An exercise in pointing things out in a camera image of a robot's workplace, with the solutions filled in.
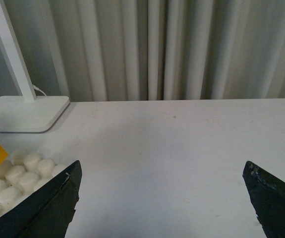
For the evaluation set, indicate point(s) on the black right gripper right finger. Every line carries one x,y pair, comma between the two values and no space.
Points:
267,195

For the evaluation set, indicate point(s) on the white studded base plate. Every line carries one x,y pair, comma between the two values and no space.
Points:
22,175

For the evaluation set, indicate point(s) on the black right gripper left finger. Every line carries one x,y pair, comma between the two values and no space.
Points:
47,212

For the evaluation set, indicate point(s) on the white desk lamp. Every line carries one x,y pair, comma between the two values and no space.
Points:
26,113

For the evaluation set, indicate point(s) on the grey pleated curtain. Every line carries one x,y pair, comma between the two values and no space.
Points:
128,50

